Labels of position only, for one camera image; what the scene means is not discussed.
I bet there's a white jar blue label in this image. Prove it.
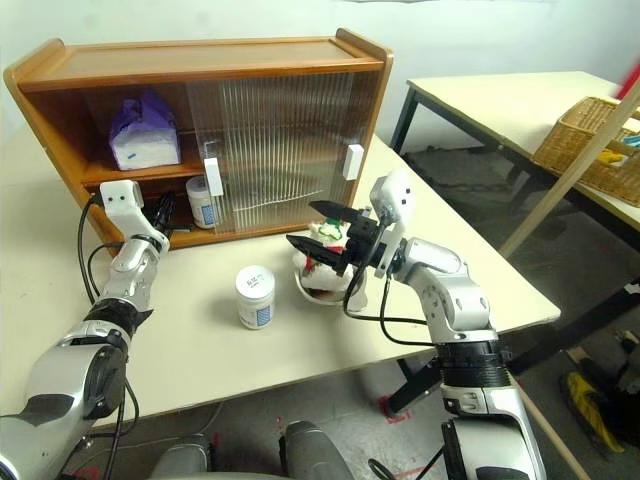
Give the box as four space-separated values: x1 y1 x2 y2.
236 266 277 331
185 175 219 230

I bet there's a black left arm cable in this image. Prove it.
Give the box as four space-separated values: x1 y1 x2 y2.
77 195 141 480

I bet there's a wooden pole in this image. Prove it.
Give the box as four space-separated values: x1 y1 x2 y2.
499 92 640 259

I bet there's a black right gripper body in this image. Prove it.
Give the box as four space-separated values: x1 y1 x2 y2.
341 207 390 275

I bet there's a purple tissue pack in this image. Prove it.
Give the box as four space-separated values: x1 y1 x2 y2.
108 88 182 171

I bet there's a white door handle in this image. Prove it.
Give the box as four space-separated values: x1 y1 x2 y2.
344 144 364 182
203 157 224 197

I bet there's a black table leg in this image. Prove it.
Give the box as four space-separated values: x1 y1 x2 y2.
387 279 640 416

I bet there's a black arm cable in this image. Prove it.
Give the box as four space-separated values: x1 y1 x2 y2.
77 195 141 480
342 219 439 346

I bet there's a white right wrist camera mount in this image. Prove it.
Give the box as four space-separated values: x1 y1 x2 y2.
369 168 414 279

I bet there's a beige table black frame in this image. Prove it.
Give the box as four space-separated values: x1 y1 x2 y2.
389 70 640 241

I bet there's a wicker basket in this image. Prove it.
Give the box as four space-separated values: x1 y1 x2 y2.
532 96 640 206

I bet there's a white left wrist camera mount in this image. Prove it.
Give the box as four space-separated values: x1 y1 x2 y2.
98 180 171 251

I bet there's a yellow black floor object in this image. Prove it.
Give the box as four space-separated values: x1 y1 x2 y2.
559 372 626 454

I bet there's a grey rounded left robot leg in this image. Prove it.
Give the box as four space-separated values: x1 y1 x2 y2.
149 433 216 480

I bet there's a black floor cable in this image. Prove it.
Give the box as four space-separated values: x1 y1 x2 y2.
367 444 446 480

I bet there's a white floor cable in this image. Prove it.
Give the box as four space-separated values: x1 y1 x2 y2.
197 399 226 436

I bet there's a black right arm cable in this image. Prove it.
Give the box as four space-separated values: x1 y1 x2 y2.
342 219 439 346

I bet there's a white plush toy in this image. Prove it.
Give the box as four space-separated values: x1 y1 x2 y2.
291 217 369 306

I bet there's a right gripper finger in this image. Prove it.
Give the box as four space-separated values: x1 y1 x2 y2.
285 234 348 276
308 199 363 226

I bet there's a wooden cabinet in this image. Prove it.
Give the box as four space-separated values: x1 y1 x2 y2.
3 28 395 251

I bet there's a grey rounded right robot leg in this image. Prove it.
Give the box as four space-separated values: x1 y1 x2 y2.
279 420 359 480

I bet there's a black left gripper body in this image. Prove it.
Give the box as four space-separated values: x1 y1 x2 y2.
147 208 176 241

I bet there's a grey rounded robot leg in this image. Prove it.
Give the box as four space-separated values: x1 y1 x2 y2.
279 420 359 480
149 433 216 480

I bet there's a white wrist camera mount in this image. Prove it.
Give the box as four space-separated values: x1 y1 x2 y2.
98 180 171 251
369 168 414 279

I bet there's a ribbed clear sliding door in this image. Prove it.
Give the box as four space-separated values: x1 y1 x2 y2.
185 77 352 236
218 72 374 227

